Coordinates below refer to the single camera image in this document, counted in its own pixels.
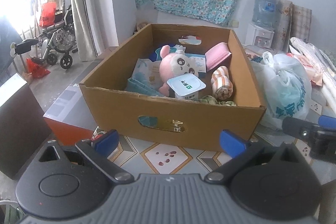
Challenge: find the pink wet wipes pack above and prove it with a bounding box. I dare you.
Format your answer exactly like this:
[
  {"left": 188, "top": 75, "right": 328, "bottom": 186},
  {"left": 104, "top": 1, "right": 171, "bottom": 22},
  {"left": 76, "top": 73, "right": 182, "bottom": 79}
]
[{"left": 286, "top": 53, "right": 323, "bottom": 87}]

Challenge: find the orange striped white towel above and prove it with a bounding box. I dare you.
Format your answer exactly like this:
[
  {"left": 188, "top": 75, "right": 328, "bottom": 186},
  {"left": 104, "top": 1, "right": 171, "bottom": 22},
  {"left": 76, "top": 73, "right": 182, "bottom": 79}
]
[{"left": 211, "top": 65, "right": 234, "bottom": 101}]

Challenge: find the water dispenser with bottle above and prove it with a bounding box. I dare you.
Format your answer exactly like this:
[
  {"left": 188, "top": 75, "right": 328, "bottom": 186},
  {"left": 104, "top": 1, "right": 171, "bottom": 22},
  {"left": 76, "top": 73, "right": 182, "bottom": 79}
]
[{"left": 244, "top": 0, "right": 276, "bottom": 48}]

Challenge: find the blue wet wipes pack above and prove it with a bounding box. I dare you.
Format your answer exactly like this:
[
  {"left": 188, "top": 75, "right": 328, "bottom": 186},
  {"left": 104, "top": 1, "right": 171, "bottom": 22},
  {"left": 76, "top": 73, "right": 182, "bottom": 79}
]
[{"left": 149, "top": 44, "right": 186, "bottom": 62}]

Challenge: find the wheelchair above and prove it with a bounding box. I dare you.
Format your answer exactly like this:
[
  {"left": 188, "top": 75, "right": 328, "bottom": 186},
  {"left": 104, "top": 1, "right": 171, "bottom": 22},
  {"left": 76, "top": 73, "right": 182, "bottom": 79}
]
[{"left": 10, "top": 0, "right": 78, "bottom": 70}]

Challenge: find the white yogurt cup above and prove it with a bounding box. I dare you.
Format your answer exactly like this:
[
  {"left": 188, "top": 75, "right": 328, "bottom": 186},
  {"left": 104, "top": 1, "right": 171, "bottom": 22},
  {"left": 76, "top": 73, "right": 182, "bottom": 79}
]
[{"left": 167, "top": 73, "right": 206, "bottom": 101}]

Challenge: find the light blue tissue box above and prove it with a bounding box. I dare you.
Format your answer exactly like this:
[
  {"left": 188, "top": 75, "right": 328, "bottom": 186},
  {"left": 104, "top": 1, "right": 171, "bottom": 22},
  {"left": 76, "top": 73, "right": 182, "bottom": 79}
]
[{"left": 131, "top": 59, "right": 163, "bottom": 90}]

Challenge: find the pink knitted cloth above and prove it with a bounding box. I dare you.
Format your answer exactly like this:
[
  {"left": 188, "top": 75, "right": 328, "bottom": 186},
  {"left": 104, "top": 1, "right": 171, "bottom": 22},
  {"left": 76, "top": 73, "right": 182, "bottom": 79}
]
[{"left": 205, "top": 42, "right": 232, "bottom": 71}]

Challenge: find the green scrunchie cloth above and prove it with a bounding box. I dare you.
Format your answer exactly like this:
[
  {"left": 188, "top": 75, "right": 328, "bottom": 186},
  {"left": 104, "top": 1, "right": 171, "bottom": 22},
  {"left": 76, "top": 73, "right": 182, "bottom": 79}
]
[{"left": 198, "top": 96, "right": 237, "bottom": 106}]

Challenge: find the orange grey carton box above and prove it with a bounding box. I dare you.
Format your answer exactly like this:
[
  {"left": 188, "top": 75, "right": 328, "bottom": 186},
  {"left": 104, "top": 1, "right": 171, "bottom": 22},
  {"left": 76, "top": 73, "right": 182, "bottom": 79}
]
[{"left": 43, "top": 84, "right": 97, "bottom": 145}]

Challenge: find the light blue towel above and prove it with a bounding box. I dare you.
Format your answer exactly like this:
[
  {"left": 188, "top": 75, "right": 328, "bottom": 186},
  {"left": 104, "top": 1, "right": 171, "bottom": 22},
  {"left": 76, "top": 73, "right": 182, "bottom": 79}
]
[{"left": 125, "top": 78, "right": 163, "bottom": 97}]

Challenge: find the rolled checked mat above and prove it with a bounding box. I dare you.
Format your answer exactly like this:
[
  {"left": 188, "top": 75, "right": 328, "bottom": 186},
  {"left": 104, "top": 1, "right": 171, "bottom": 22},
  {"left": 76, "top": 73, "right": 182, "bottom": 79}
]
[{"left": 290, "top": 5, "right": 312, "bottom": 42}]

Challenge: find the white plastic bag blue print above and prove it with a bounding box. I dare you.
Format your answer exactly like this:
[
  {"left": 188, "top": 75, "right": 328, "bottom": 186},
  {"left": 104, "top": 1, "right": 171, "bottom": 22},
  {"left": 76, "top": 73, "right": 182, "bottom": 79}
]
[{"left": 251, "top": 52, "right": 311, "bottom": 130}]

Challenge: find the rolled floral mat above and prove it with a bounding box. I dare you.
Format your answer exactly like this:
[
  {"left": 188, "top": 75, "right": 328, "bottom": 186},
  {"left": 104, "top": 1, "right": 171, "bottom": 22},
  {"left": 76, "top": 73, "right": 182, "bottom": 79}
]
[{"left": 272, "top": 0, "right": 293, "bottom": 53}]

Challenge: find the white striped blanket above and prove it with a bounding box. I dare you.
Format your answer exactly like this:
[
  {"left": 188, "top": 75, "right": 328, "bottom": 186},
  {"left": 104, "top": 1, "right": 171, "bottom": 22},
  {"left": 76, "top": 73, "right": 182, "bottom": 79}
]
[{"left": 290, "top": 37, "right": 335, "bottom": 112}]

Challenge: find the pink plush doll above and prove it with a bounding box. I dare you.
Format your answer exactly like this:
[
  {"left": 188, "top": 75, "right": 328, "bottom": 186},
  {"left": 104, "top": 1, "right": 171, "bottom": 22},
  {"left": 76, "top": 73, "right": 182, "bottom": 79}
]
[{"left": 159, "top": 45, "right": 199, "bottom": 97}]

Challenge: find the white window curtain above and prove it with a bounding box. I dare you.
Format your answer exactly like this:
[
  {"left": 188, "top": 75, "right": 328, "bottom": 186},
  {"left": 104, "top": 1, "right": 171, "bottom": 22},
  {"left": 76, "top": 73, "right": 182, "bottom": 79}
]
[{"left": 71, "top": 0, "right": 118, "bottom": 61}]

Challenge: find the brown cardboard box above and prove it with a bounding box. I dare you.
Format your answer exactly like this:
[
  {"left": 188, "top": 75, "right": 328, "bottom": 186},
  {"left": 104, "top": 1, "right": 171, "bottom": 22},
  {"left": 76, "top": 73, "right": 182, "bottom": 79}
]
[{"left": 80, "top": 24, "right": 266, "bottom": 147}]

